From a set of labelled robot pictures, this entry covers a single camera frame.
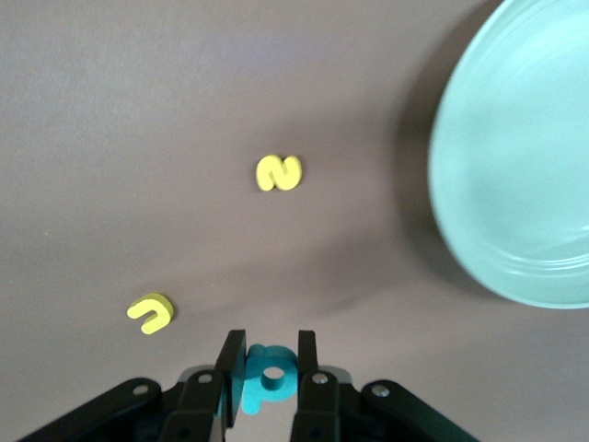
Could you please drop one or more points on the yellow letter s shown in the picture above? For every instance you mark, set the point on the yellow letter s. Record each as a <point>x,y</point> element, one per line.
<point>276,175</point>

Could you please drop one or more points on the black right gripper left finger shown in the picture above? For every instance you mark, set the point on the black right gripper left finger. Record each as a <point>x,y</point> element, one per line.
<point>207,400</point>

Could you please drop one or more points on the teal letter p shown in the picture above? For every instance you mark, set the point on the teal letter p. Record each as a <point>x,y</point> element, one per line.
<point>257,387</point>

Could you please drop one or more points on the yellow letter u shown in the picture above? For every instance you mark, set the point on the yellow letter u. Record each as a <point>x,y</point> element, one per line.
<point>154,322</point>

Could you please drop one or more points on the brown table cover mat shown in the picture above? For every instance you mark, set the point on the brown table cover mat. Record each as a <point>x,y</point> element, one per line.
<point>138,138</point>

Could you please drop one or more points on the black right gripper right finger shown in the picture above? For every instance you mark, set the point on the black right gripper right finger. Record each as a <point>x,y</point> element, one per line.
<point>315,405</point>

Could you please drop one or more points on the green plate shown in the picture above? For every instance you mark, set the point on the green plate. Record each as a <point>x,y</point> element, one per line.
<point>520,161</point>

